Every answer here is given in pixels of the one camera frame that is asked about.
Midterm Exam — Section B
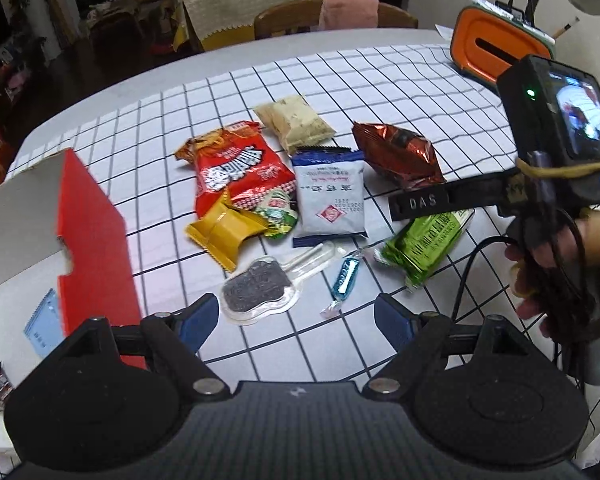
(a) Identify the clear-wrapped chocolate pop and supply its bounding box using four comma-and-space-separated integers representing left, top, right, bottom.
220, 241, 348, 326

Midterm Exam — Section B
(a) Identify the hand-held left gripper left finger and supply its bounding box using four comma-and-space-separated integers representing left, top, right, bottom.
45, 292, 232, 402

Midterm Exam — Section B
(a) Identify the yellow cloth with cream lace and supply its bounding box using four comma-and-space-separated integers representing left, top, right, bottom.
171, 0, 299, 53

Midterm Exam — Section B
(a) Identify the red cardboard box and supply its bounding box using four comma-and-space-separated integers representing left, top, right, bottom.
0, 147, 148, 371

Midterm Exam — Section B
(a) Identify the copper brown snack packet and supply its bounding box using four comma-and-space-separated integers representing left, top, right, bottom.
351, 121, 447, 190

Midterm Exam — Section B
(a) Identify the black cable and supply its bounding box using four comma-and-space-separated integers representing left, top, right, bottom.
450, 235, 518, 321

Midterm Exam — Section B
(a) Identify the orange tissue box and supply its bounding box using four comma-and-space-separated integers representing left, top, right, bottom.
451, 5, 557, 86

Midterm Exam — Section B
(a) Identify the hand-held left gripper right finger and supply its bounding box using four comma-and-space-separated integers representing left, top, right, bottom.
362, 294, 546, 402

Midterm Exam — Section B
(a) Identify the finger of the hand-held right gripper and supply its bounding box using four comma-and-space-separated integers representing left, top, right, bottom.
389, 170, 521, 222

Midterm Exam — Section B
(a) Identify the pink towel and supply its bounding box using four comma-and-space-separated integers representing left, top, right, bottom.
319, 0, 380, 31

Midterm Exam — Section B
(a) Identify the yellow snack packet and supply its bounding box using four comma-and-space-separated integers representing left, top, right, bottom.
185, 192, 270, 273

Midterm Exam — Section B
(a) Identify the light blue snack packet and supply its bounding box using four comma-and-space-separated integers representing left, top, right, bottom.
22, 287, 65, 358

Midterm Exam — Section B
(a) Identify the white and blue snack packet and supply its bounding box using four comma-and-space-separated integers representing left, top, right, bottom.
290, 146, 370, 248

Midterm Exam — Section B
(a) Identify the green egg packet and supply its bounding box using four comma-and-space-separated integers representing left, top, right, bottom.
254, 189, 300, 239

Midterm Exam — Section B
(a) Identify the beige snack packet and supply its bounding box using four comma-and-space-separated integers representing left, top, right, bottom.
253, 95, 337, 155

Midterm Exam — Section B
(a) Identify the person's right hand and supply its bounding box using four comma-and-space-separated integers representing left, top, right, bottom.
504, 210, 600, 341

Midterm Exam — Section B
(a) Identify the blue wrapped candy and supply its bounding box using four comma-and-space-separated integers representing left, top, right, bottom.
320, 249, 368, 318

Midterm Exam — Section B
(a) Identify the large red snack bag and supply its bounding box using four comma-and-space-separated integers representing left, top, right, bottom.
174, 121, 297, 218

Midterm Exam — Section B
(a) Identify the green snack packet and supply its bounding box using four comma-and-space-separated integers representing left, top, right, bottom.
375, 207, 476, 288

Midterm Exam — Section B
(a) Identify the wooden chair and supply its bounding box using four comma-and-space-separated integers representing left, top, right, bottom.
254, 0, 420, 41

